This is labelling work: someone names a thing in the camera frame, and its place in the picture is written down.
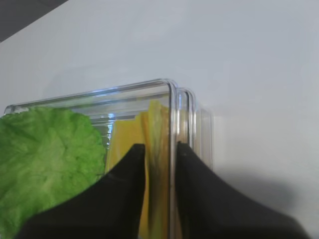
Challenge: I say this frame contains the clear lettuce cheese container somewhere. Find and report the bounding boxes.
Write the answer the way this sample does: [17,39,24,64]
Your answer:
[1,80,211,239]

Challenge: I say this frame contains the yellow cheese slice stack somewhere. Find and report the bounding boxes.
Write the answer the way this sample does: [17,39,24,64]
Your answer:
[139,100,169,239]

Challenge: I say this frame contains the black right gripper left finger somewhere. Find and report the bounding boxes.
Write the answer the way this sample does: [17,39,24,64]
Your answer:
[15,144,146,239]

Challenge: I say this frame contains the green lettuce leaf in container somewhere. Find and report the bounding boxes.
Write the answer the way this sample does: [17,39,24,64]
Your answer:
[0,107,106,239]

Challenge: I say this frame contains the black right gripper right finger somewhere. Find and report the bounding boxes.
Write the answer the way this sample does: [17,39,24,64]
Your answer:
[175,142,309,239]

